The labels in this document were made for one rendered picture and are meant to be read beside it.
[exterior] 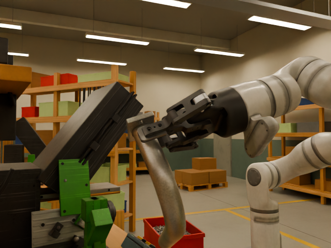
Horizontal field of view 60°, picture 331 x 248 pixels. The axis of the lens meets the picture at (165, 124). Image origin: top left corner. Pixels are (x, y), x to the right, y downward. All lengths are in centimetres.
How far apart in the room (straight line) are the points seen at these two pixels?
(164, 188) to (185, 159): 1096
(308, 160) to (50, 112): 411
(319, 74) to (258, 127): 15
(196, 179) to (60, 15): 561
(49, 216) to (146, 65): 1005
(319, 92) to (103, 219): 65
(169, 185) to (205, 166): 750
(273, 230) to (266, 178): 17
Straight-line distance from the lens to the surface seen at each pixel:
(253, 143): 46
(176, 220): 40
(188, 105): 39
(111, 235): 146
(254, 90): 45
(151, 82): 1095
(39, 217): 117
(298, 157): 91
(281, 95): 48
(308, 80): 54
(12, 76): 80
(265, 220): 102
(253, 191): 101
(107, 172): 392
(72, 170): 119
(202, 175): 736
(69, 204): 117
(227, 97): 43
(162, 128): 40
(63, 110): 446
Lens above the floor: 137
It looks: 2 degrees up
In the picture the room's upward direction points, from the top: straight up
